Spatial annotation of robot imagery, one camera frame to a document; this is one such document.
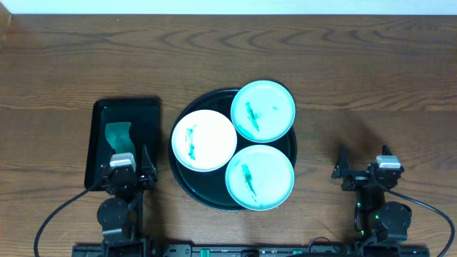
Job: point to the white plate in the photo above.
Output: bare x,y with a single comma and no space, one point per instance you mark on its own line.
204,140

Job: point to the green scrubbing sponge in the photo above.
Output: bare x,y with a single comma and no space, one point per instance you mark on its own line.
118,136

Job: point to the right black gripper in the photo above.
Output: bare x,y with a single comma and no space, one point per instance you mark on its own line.
357,178

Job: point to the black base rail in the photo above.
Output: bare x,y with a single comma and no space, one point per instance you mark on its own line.
186,250

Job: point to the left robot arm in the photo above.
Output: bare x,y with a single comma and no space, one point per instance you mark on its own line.
121,216

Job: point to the mint green plate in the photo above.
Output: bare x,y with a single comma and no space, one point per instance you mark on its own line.
259,177
263,111

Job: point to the rectangular black tray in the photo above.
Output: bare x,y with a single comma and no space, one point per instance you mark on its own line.
140,119

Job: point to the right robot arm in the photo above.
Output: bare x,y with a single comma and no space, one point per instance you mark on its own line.
374,217

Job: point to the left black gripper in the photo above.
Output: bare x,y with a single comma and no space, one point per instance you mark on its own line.
141,176

